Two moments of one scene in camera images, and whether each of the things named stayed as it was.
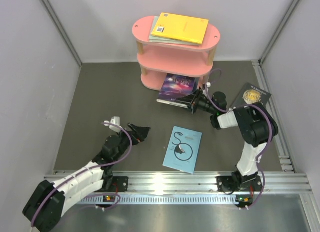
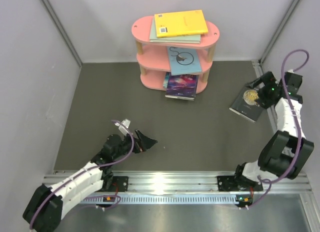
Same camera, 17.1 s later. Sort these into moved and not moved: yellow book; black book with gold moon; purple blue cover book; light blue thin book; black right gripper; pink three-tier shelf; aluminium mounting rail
Moved: light blue thin book; black right gripper; purple blue cover book; yellow book
Not moved: pink three-tier shelf; aluminium mounting rail; black book with gold moon
